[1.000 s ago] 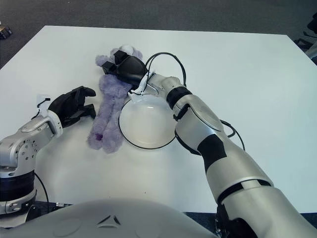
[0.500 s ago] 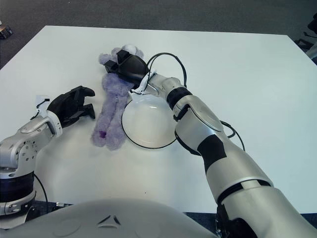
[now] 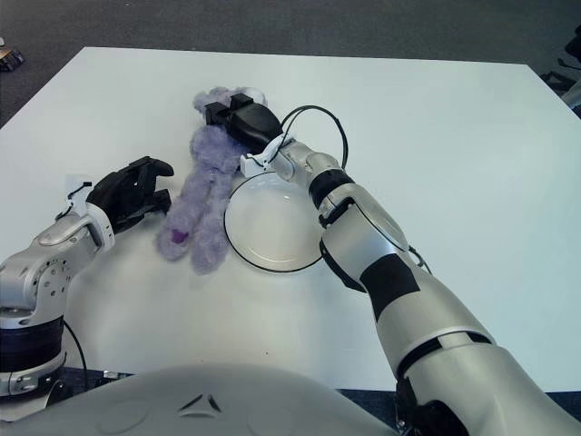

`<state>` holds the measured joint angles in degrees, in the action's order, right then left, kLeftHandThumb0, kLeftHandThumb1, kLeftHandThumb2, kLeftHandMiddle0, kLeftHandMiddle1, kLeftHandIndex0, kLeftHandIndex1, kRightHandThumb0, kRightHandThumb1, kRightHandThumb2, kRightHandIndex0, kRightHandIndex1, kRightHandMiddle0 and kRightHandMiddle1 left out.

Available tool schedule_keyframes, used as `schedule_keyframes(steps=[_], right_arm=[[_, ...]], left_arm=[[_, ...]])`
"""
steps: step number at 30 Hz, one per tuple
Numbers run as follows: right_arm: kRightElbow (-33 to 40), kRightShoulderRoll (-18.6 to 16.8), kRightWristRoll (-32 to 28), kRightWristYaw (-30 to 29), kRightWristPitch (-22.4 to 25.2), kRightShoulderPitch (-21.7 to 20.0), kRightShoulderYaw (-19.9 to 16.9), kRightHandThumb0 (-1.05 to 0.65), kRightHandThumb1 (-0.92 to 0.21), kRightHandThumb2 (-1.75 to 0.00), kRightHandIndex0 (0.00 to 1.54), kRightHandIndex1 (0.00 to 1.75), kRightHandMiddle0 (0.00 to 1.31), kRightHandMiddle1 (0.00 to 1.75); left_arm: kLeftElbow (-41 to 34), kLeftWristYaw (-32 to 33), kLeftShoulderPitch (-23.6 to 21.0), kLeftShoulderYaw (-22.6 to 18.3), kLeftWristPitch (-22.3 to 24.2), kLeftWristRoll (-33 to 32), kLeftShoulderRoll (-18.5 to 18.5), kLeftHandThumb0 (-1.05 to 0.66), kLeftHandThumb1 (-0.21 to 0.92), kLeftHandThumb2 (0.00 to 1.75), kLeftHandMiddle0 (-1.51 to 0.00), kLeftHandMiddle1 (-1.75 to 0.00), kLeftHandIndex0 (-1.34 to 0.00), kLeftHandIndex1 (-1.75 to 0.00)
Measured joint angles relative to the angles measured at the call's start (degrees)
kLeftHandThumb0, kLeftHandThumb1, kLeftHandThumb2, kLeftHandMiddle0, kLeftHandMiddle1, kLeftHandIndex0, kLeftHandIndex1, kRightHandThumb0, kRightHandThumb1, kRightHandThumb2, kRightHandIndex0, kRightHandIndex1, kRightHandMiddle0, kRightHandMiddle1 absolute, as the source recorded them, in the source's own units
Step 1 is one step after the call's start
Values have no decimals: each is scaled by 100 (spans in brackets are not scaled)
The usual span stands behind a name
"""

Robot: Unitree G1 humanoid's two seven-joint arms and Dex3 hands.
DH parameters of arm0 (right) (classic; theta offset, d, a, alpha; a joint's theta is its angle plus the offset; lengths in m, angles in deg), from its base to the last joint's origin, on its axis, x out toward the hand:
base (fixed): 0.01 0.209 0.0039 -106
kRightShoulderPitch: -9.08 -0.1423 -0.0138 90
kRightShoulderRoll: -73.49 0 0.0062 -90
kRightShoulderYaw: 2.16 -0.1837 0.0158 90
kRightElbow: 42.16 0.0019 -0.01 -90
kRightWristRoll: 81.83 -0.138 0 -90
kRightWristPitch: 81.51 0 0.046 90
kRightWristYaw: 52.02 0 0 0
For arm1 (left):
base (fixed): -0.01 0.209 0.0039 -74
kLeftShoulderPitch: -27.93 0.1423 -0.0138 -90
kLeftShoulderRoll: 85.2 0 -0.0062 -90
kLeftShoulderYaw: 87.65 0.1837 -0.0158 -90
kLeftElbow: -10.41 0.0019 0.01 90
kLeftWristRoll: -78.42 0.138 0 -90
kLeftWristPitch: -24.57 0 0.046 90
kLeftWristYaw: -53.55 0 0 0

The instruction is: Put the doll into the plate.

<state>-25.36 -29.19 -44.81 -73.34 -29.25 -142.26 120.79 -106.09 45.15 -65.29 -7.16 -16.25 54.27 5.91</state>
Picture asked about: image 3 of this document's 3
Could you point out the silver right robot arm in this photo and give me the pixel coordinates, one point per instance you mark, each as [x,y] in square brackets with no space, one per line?
[386,254]

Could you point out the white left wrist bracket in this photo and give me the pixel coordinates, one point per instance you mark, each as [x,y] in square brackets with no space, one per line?
[75,193]

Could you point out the grey robot torso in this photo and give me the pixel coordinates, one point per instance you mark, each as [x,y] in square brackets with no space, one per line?
[204,404]

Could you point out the black and grey office chair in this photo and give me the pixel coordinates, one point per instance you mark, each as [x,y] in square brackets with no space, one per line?
[556,77]

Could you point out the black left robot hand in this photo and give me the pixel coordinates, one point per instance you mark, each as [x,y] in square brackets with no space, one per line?
[118,195]

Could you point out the white plate with black rim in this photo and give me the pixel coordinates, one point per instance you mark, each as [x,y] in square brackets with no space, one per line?
[268,227]

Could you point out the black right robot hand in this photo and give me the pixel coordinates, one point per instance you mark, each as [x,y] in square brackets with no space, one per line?
[252,122]

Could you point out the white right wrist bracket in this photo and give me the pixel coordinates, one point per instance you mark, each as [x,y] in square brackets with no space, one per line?
[254,161]

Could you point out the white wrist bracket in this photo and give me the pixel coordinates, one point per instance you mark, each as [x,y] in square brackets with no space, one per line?
[254,161]
[75,193]

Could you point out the purple plush bunny doll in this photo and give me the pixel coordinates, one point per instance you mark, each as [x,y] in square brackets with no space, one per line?
[209,154]

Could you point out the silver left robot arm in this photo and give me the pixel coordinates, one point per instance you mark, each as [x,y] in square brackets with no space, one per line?
[45,263]

